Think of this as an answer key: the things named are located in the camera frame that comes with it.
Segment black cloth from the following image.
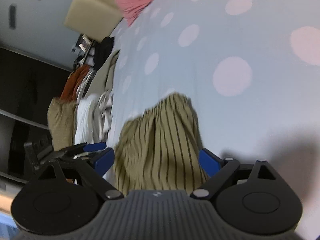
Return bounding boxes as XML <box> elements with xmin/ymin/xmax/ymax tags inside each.
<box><xmin>93</xmin><ymin>36</ymin><xmax>115</xmax><ymax>71</ymax></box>

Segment orange cloth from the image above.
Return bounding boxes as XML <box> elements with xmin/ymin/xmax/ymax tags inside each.
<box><xmin>61</xmin><ymin>64</ymin><xmax>91</xmax><ymax>102</ymax></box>

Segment dark wall switch plate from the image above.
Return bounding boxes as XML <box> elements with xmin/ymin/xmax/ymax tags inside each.
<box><xmin>9</xmin><ymin>4</ymin><xmax>17</xmax><ymax>29</ymax></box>

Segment beige padded headboard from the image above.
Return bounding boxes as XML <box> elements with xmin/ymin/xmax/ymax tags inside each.
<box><xmin>64</xmin><ymin>0</ymin><xmax>125</xmax><ymax>43</ymax></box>

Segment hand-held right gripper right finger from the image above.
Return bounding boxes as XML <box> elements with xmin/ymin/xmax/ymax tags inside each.
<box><xmin>190</xmin><ymin>149</ymin><xmax>282</xmax><ymax>200</ymax></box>

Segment dark wardrobe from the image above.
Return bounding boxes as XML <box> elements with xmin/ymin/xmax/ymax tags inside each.
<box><xmin>0</xmin><ymin>47</ymin><xmax>74</xmax><ymax>184</ymax></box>

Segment white crumpled cloth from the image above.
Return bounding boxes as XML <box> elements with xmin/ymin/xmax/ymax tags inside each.
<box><xmin>74</xmin><ymin>92</ymin><xmax>113</xmax><ymax>146</ymax></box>

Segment tan cloth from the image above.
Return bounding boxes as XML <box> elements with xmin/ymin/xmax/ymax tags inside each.
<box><xmin>47</xmin><ymin>97</ymin><xmax>78</xmax><ymax>153</ymax></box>

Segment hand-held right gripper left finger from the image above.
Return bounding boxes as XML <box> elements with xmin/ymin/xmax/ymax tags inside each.
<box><xmin>32</xmin><ymin>148</ymin><xmax>124</xmax><ymax>201</ymax></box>

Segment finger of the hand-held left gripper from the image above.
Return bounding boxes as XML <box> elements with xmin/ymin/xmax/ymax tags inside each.
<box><xmin>54</xmin><ymin>150</ymin><xmax>105</xmax><ymax>161</ymax></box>
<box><xmin>59</xmin><ymin>142</ymin><xmax>107</xmax><ymax>155</ymax></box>

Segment brown striped shorts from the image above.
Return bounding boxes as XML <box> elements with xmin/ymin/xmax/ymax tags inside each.
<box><xmin>114</xmin><ymin>92</ymin><xmax>210</xmax><ymax>198</ymax></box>

